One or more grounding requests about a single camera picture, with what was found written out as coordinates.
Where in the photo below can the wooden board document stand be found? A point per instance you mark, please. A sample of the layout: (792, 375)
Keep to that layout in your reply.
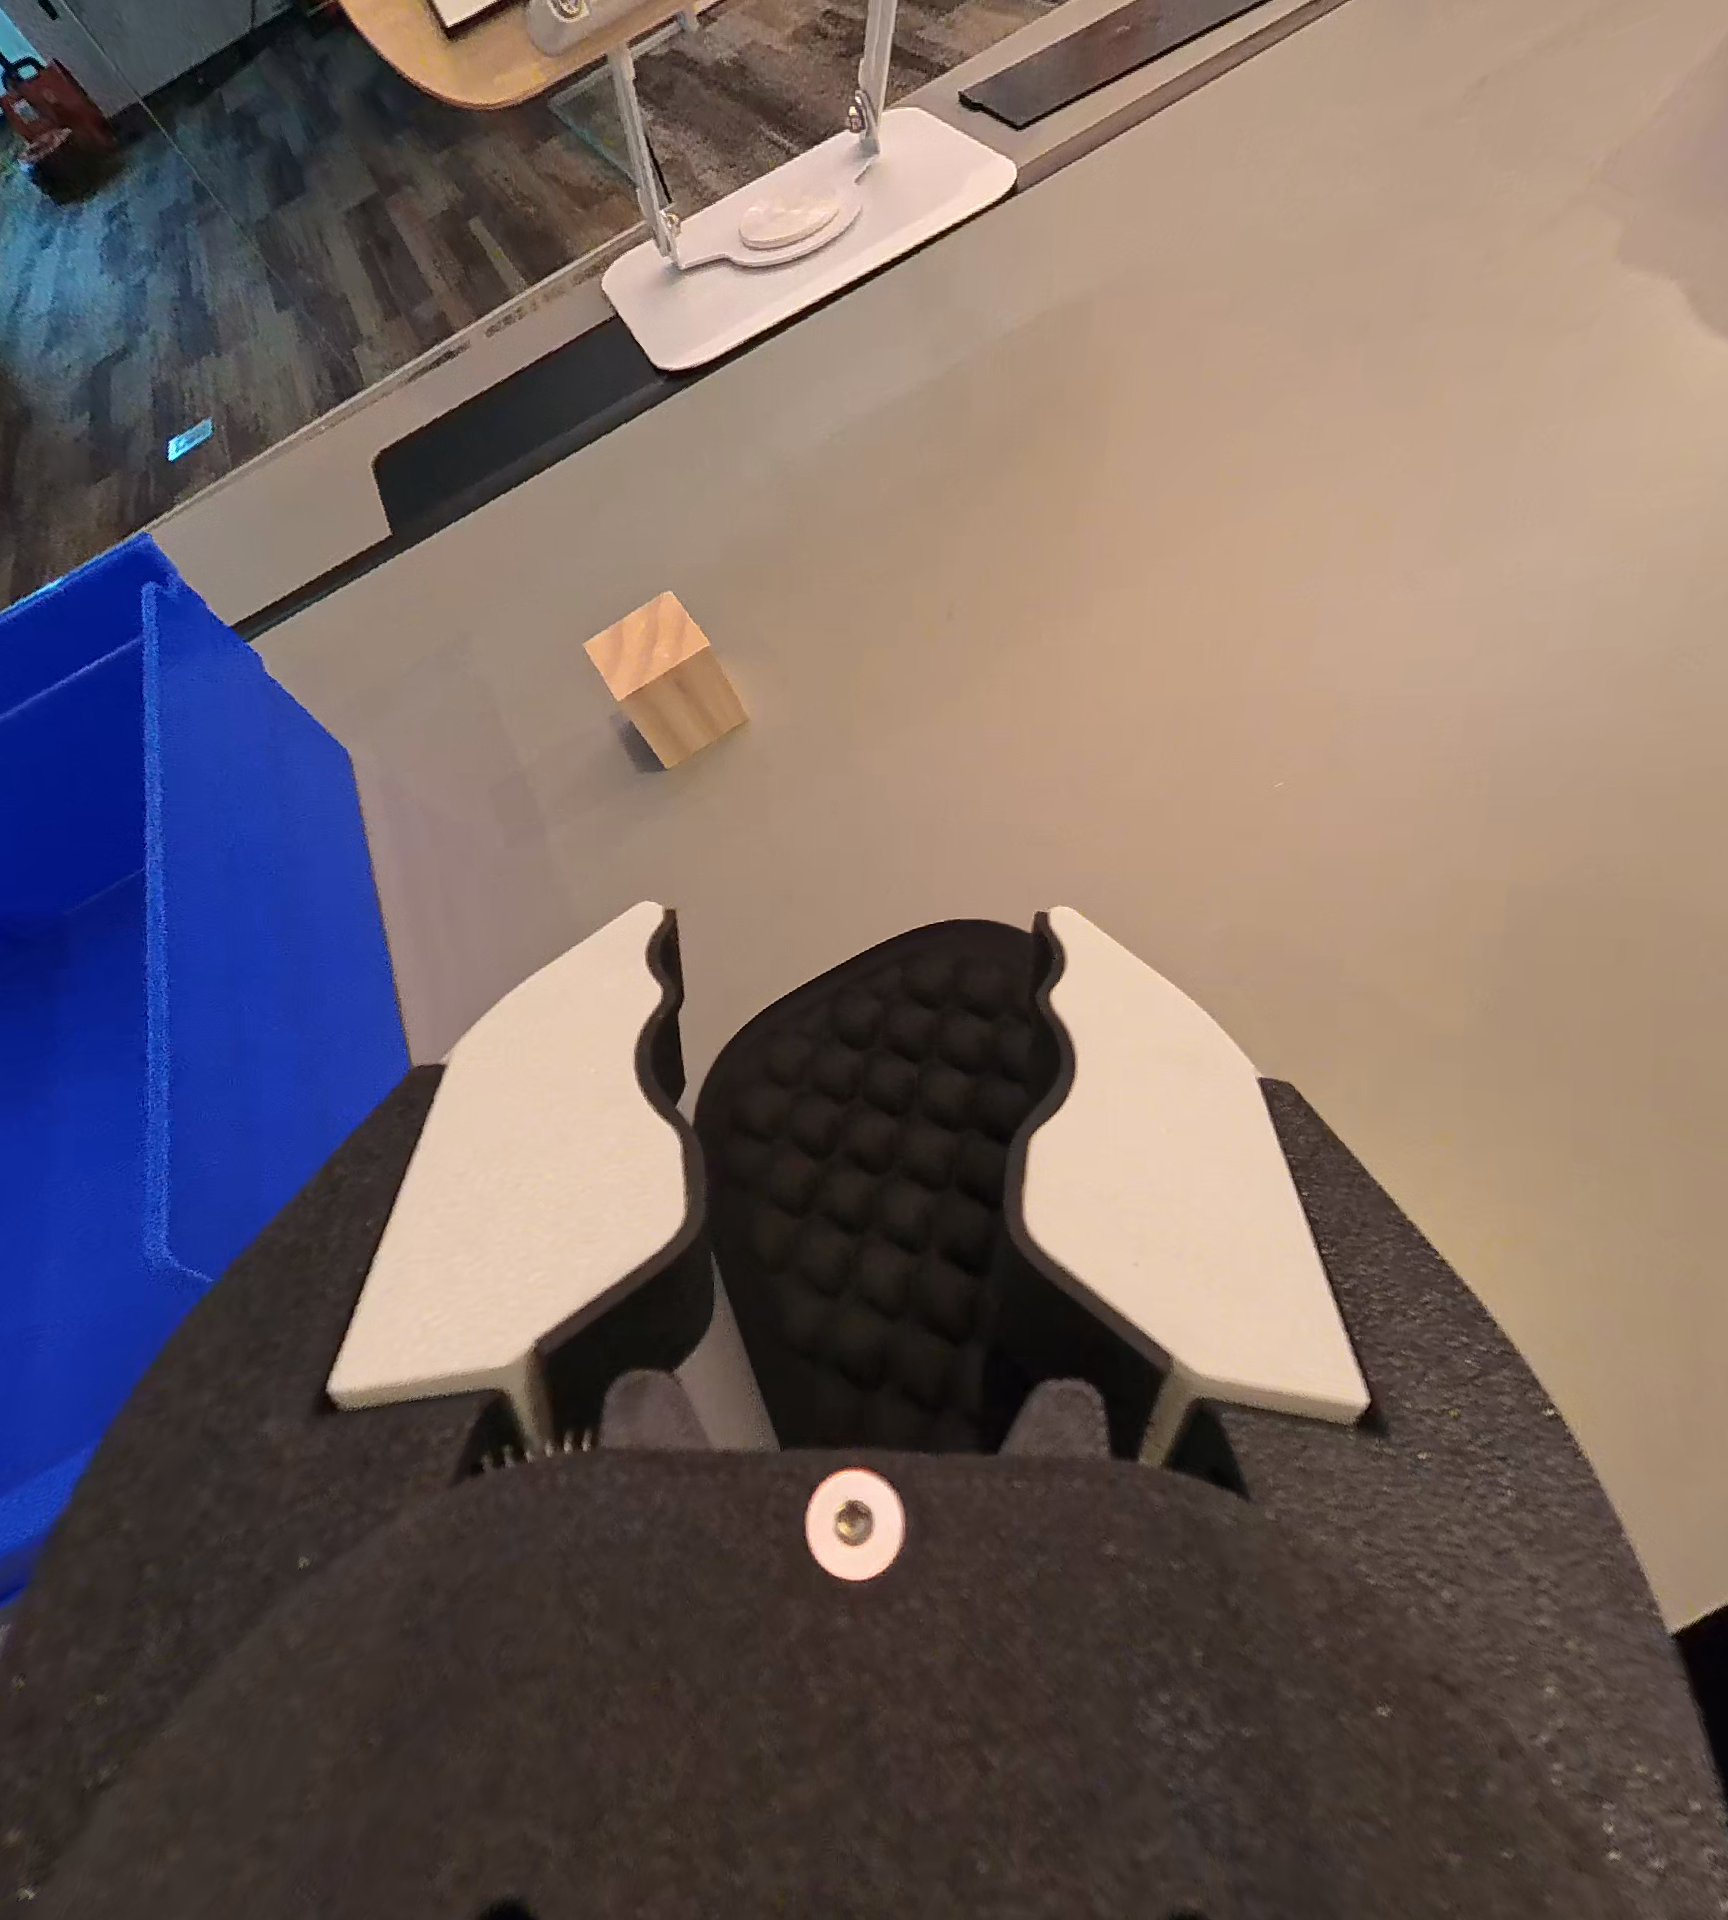
(804, 225)

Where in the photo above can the small wooden cube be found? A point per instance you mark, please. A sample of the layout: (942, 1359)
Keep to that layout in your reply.
(668, 691)

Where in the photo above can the black quilted wrist rest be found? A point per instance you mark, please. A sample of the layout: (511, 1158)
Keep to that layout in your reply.
(878, 1171)

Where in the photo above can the blue plastic bin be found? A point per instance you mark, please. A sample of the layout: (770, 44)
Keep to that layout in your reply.
(55, 1051)

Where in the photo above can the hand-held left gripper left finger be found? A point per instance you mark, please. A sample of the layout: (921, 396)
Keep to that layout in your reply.
(519, 1201)

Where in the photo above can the small red object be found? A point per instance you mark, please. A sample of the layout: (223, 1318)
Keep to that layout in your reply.
(46, 104)

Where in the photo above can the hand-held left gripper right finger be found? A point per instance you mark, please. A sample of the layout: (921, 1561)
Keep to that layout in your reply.
(1178, 1201)

